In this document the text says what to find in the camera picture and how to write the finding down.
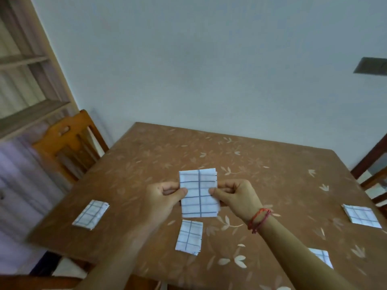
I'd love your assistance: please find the person's left hand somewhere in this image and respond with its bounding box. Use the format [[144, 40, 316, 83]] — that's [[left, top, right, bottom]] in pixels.
[[141, 181, 188, 226]]

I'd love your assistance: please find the person's right hand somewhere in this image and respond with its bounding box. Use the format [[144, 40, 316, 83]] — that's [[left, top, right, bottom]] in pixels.
[[209, 179, 264, 224]]

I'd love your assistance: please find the person's left forearm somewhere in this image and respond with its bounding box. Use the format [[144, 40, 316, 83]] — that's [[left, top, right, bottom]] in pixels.
[[74, 219, 165, 290]]

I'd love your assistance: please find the person's right forearm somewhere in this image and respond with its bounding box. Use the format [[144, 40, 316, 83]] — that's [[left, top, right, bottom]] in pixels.
[[258, 214, 357, 290]]

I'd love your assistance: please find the white grid paper card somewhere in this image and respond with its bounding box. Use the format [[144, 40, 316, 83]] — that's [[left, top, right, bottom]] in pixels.
[[342, 204, 382, 229], [175, 219, 204, 256], [308, 248, 334, 269], [72, 200, 110, 231]]

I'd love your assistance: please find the brown floral tablecloth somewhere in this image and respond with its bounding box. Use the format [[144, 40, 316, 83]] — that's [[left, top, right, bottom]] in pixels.
[[27, 122, 387, 290]]

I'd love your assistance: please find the orange wooden chair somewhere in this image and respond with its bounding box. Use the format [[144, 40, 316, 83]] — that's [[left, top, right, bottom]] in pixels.
[[32, 109, 109, 185]]

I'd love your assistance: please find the dark brown wooden chair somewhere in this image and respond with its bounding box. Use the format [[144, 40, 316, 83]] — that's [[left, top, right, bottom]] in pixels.
[[350, 133, 387, 219]]

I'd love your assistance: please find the wooden shelf unit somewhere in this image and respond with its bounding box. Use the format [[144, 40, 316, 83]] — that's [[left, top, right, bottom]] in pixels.
[[0, 0, 80, 142]]

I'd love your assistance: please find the red string bracelet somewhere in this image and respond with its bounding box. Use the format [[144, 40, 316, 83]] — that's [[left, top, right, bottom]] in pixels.
[[247, 208, 273, 234]]

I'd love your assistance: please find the grey wall switch plate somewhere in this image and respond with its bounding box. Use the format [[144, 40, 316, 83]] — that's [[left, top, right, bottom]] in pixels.
[[353, 57, 387, 76]]

